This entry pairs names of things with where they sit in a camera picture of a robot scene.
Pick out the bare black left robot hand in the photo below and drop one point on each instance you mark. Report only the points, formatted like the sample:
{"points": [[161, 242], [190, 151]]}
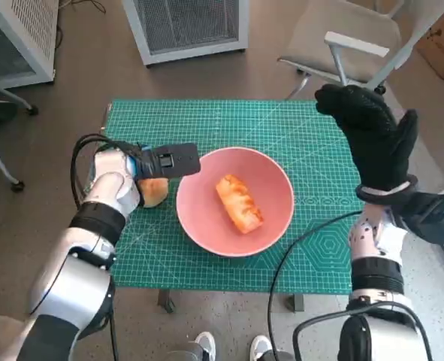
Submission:
{"points": [[131, 167]]}

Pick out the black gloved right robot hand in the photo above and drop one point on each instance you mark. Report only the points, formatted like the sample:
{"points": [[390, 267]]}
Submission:
{"points": [[379, 150]]}

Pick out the round bread bun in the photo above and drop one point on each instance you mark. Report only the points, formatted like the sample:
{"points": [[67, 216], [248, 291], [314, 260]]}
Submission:
{"points": [[154, 193]]}

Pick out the pink bowl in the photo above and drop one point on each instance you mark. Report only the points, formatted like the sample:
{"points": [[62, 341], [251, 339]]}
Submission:
{"points": [[206, 210]]}

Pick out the long striped bread loaf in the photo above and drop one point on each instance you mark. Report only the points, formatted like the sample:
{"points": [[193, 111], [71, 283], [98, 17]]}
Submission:
{"points": [[240, 205]]}

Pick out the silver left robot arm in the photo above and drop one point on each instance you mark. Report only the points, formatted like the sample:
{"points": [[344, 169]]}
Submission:
{"points": [[67, 270]]}

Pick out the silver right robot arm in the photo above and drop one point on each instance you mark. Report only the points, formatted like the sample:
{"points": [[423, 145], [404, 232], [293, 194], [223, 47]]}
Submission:
{"points": [[390, 331]]}

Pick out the green cutting mat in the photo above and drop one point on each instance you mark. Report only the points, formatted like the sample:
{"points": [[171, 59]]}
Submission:
{"points": [[225, 124]]}

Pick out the beige office chair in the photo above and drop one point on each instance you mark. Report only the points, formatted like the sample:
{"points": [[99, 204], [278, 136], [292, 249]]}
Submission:
{"points": [[342, 34]]}

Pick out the grey chair base with castors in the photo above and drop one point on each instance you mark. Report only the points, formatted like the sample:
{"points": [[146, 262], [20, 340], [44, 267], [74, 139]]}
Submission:
{"points": [[0, 161]]}

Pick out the white mesh cabinet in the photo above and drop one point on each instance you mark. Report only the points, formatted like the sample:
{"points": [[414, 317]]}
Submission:
{"points": [[188, 26], [19, 45]]}

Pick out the white sneaker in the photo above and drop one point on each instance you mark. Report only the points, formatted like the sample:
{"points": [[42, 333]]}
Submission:
{"points": [[206, 346], [260, 347]]}

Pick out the person's leg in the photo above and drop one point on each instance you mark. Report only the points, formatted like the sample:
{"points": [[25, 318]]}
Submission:
{"points": [[0, 338]]}

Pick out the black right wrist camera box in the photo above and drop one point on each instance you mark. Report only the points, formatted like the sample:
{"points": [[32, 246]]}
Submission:
{"points": [[435, 222]]}

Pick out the black table leg bracket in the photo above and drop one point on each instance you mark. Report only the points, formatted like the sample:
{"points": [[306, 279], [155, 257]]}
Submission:
{"points": [[166, 301], [296, 302]]}

